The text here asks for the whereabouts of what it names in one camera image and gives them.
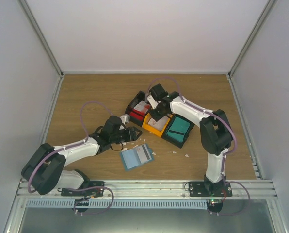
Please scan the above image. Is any black bin with teal cards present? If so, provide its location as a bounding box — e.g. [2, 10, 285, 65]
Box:
[161, 114, 194, 148]

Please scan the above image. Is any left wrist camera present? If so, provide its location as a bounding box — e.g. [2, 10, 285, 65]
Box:
[120, 114, 130, 126]

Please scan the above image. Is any aluminium frame post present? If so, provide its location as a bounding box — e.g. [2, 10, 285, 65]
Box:
[227, 0, 277, 79]
[18, 0, 64, 79]

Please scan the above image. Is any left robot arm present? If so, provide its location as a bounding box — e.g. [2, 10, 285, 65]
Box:
[21, 115, 142, 196]

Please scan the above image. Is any teal card stack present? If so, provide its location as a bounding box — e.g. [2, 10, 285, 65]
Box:
[166, 116, 191, 143]

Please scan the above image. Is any right aluminium frame post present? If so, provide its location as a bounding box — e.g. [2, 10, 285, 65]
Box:
[227, 0, 277, 79]

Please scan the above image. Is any red and white card stack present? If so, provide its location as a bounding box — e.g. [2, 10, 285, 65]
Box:
[129, 101, 151, 121]

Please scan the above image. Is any white credit card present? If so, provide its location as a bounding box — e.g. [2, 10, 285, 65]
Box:
[135, 144, 153, 164]

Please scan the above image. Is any blue leather card holder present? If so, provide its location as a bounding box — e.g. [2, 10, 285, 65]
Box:
[120, 143, 154, 171]

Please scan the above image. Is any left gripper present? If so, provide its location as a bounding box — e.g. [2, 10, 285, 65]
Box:
[110, 126, 142, 144]

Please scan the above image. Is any yellow bin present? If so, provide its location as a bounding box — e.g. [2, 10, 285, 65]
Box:
[142, 113, 173, 138]

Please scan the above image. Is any white perforated cable duct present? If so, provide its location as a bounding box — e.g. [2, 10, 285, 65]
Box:
[26, 199, 207, 210]

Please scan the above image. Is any left aluminium frame post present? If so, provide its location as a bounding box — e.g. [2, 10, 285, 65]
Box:
[18, 0, 64, 79]

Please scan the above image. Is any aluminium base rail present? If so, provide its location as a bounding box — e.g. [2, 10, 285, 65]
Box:
[16, 179, 278, 200]

